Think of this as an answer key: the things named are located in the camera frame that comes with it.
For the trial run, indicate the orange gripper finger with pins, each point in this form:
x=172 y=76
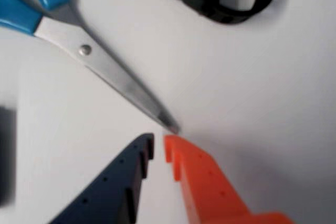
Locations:
x=204 y=190

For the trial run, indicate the black silver battery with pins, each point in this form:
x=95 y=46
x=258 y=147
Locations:
x=6 y=155

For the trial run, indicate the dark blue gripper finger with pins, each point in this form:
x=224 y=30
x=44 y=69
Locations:
x=110 y=190

